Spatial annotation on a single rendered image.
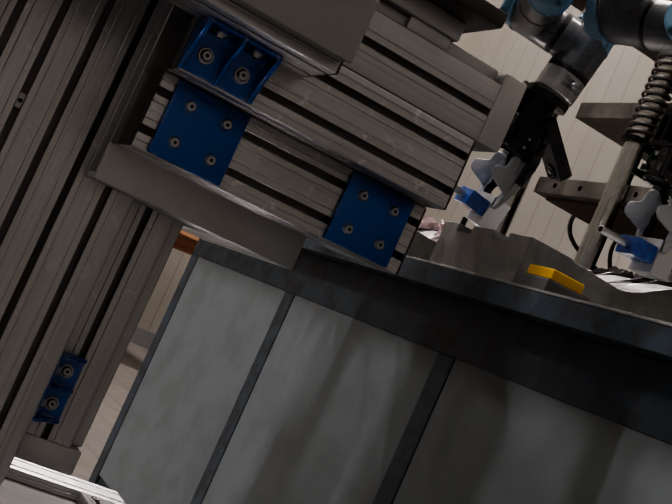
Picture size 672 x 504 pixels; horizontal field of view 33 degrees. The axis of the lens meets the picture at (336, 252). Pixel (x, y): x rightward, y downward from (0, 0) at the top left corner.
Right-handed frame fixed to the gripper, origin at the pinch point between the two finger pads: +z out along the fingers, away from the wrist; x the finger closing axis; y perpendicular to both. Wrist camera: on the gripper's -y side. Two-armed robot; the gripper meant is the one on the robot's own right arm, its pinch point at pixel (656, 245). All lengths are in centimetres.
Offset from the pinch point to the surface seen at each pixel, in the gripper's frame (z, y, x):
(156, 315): 70, -151, -648
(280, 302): 30, 16, -82
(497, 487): 41.9, 16.0, 8.8
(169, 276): 40, -148, -648
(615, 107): -58, -69, -121
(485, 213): 3.3, 13.4, -26.6
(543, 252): 7.4, 11.2, -10.0
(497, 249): 9.2, 14.3, -17.4
